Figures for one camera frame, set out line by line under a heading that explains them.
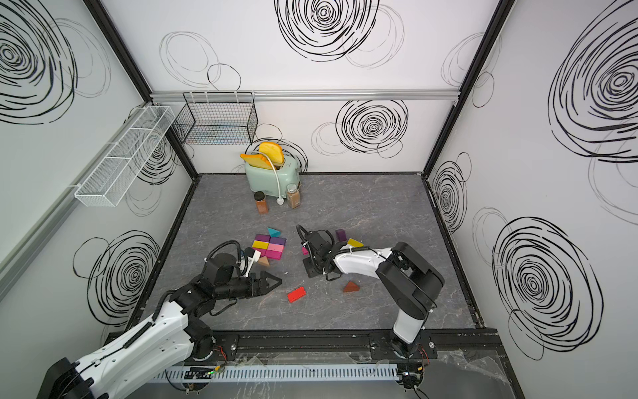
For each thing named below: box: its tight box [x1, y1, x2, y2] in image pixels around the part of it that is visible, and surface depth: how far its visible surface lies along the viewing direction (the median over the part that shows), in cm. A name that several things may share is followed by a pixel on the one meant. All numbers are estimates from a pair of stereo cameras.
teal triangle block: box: [267, 226, 283, 238], surface depth 100 cm
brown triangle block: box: [343, 280, 360, 293], surface depth 86 cm
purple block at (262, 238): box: [254, 234, 271, 243], surface depth 99 cm
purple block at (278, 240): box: [269, 236, 287, 247], surface depth 99 cm
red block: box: [286, 285, 307, 304], surface depth 86 cm
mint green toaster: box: [244, 155, 301, 198], surface depth 104 cm
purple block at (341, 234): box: [335, 228, 348, 242], surface depth 100 cm
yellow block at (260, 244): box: [251, 240, 270, 251], surface depth 98 cm
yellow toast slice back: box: [258, 141, 285, 167], surface depth 104 cm
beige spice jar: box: [286, 182, 301, 209], surface depth 104 cm
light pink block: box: [267, 242, 285, 253], surface depth 96 cm
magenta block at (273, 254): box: [265, 249, 283, 261], surface depth 95 cm
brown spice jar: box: [253, 191, 269, 214], surface depth 104 cm
